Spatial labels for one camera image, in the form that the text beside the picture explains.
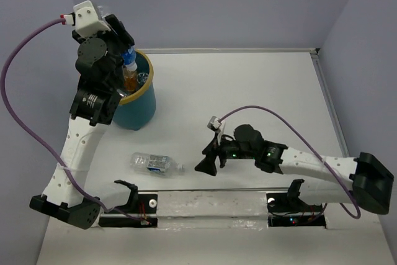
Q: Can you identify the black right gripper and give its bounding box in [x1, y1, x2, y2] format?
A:
[194, 132, 257, 176]

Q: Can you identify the clear bottle blue label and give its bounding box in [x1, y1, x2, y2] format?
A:
[122, 46, 137, 71]

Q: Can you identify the clear bottle white cap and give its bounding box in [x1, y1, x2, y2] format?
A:
[131, 152, 185, 177]

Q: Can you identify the orange juice bottle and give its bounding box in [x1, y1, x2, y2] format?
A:
[123, 66, 138, 93]

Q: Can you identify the clear wide-mouth plastic jar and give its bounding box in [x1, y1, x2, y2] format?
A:
[137, 72, 149, 86]

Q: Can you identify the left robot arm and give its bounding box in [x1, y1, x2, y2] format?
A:
[29, 14, 138, 230]

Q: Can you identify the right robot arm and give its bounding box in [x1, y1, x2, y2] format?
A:
[195, 124, 394, 215]

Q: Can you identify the teal bin yellow rim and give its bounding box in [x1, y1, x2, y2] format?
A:
[113, 50, 156, 131]

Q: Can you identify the white foam front board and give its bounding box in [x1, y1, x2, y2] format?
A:
[38, 206, 394, 264]

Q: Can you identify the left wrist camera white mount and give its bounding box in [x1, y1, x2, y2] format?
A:
[60, 0, 111, 38]

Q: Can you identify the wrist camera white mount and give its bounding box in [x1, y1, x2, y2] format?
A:
[207, 116, 225, 144]
[60, 0, 111, 38]

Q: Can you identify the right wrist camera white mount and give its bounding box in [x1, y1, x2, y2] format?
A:
[207, 116, 225, 144]

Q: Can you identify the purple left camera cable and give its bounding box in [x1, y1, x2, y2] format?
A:
[0, 15, 156, 227]

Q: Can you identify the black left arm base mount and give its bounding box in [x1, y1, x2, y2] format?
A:
[97, 192, 158, 228]

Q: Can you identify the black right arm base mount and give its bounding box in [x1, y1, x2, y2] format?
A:
[266, 179, 326, 228]

